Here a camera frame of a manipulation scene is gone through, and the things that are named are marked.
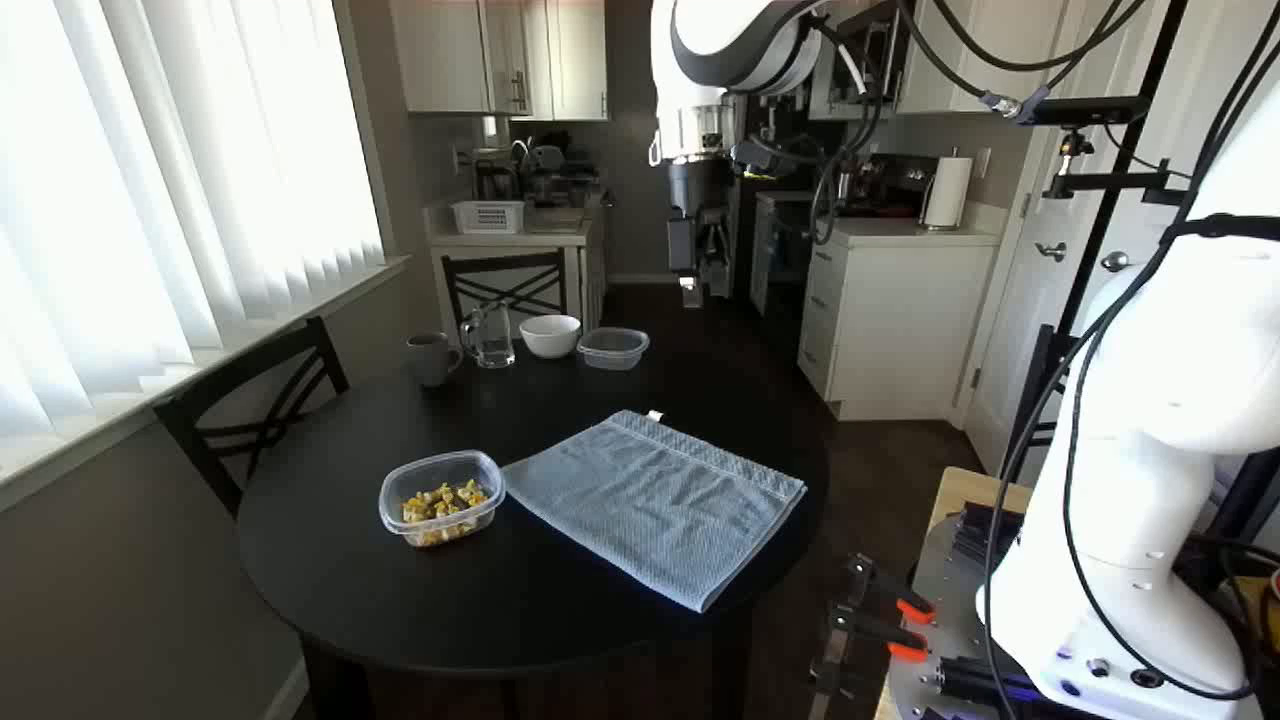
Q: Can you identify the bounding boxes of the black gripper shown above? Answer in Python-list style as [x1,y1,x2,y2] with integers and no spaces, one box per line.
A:
[668,196,732,311]

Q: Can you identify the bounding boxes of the clear plastic bowl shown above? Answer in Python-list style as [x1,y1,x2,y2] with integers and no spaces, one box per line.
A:
[378,447,514,552]

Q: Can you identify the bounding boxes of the white ceramic bowl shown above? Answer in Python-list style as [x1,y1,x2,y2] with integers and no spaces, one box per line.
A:
[518,311,584,362]

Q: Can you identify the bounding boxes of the blue towel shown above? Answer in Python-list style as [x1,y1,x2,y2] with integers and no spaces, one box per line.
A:
[502,408,814,616]

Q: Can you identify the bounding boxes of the white paper towel roll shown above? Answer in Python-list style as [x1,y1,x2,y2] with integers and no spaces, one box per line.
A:
[922,150,981,234]

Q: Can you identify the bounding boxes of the small white counter unit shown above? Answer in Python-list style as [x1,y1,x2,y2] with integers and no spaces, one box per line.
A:
[422,196,610,333]

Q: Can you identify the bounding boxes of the white kitchen base cabinet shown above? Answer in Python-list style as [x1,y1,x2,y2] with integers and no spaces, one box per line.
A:
[795,214,1003,425]

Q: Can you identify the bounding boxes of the clear drinking glass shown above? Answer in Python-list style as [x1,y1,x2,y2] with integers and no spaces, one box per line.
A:
[473,299,519,373]

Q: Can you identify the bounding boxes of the white plastic bin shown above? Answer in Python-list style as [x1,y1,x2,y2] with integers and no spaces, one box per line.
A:
[449,196,534,241]

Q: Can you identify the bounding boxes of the grey mug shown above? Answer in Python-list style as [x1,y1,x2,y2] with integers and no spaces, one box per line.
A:
[404,327,463,390]

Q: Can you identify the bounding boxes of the yellow food pieces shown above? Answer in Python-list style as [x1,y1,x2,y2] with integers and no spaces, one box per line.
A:
[399,476,497,539]

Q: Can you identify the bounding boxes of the robot mounting platform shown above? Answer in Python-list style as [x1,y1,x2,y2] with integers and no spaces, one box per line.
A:
[874,461,1280,720]

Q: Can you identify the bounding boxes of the round black dining table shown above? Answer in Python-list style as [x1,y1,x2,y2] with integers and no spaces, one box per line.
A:
[233,349,831,720]

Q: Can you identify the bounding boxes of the white vertical window blinds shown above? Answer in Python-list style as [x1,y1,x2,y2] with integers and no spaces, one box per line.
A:
[0,0,392,452]

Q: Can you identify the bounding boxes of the white upper wall cabinets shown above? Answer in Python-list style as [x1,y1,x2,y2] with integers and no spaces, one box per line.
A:
[383,0,614,123]

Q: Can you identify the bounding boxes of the orange handled clamp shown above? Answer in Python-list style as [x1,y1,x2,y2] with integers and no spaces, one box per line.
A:
[831,555,939,631]
[814,607,934,672]

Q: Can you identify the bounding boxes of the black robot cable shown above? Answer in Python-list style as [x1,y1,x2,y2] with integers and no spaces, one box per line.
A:
[978,32,1280,712]

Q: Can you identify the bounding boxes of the black metal stand frame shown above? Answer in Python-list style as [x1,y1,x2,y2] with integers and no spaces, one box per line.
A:
[1009,0,1193,476]

